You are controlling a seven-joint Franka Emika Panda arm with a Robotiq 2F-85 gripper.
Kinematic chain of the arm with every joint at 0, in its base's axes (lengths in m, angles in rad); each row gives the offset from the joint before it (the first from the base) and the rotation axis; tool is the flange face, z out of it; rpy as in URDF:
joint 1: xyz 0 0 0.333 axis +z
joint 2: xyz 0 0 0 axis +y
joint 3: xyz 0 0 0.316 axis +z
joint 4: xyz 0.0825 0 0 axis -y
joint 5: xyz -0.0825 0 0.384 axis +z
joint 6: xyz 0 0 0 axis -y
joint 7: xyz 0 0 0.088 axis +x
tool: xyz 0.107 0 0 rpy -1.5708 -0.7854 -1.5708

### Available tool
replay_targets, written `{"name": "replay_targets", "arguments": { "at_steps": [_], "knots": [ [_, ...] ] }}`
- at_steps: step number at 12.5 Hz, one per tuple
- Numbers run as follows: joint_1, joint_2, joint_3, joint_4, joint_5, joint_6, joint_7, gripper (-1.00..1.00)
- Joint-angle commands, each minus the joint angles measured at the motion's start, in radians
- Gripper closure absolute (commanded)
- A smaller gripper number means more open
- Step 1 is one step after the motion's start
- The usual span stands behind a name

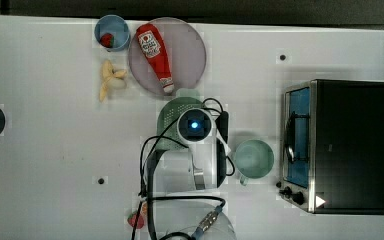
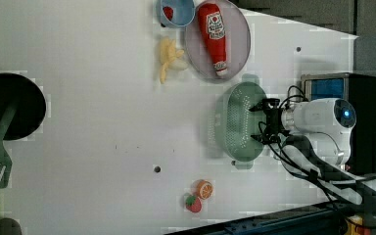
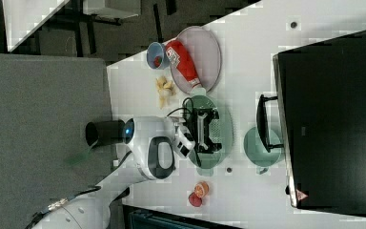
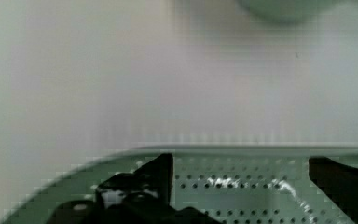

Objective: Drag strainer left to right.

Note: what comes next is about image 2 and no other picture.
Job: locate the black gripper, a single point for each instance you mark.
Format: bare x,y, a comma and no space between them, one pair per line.
273,122

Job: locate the mint green oval strainer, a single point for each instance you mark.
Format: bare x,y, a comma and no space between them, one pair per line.
235,124

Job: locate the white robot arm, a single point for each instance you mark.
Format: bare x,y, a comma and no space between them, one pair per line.
314,142

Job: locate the grey oval plate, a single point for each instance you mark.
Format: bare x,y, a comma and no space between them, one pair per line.
238,42

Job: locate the orange slice toy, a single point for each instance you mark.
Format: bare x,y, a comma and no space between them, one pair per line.
204,189

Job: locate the red strawberry toy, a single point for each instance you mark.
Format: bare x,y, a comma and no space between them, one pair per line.
193,204

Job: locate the black silver toaster oven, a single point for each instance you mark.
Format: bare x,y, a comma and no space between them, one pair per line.
360,91

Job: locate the yellow peeled toy banana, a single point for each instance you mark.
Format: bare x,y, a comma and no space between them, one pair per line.
171,58

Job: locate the red plush ketchup bottle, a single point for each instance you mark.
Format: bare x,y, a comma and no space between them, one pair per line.
212,28

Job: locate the light blue bowl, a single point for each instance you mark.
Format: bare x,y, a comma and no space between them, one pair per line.
183,12

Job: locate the yellow orange clamp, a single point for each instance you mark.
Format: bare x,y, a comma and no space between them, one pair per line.
354,225

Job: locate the small red toy fruit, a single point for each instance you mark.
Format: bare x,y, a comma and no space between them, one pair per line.
168,12

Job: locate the dark grey cup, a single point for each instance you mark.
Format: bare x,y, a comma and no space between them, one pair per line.
9,226

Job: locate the blue metal frame rail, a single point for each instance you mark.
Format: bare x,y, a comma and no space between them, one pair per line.
318,219

